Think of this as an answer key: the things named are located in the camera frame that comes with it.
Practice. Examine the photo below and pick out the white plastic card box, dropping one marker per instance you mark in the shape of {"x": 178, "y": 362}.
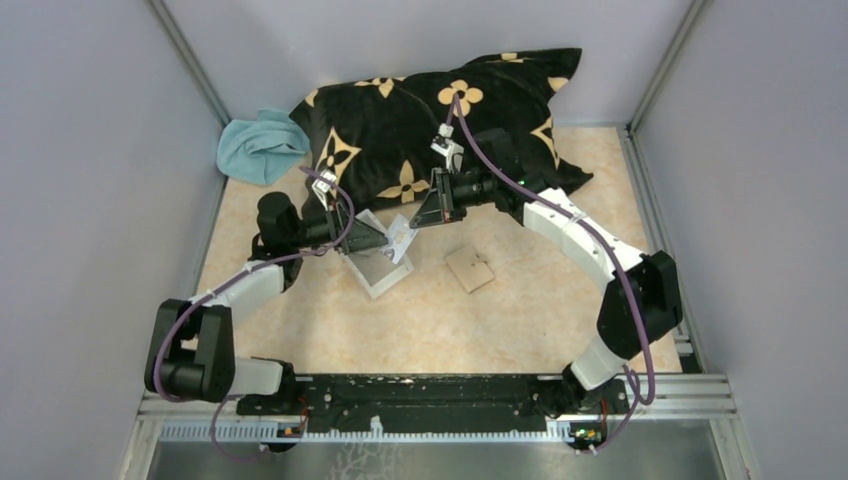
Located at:
{"x": 371, "y": 268}

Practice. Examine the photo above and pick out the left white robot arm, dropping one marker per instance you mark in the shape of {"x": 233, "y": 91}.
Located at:
{"x": 192, "y": 355}

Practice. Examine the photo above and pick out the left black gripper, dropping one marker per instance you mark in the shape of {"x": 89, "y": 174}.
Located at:
{"x": 362, "y": 237}

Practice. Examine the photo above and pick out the aluminium frame rail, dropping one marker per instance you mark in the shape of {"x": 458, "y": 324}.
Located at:
{"x": 684, "y": 398}

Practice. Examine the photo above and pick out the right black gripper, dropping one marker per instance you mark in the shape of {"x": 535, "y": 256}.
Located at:
{"x": 440, "y": 205}

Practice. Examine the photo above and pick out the white credit card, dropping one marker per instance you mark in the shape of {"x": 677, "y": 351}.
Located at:
{"x": 400, "y": 236}

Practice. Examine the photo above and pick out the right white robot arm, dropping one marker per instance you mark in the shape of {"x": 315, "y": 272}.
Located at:
{"x": 641, "y": 298}

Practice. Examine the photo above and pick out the light blue cloth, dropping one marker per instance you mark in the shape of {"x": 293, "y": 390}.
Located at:
{"x": 262, "y": 150}

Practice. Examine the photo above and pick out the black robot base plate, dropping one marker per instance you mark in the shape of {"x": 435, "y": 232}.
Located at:
{"x": 438, "y": 404}

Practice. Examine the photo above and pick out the beige card holder wallet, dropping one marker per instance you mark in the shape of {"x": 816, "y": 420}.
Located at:
{"x": 470, "y": 268}

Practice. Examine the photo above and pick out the black floral pillow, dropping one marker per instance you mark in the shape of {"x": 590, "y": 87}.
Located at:
{"x": 375, "y": 134}

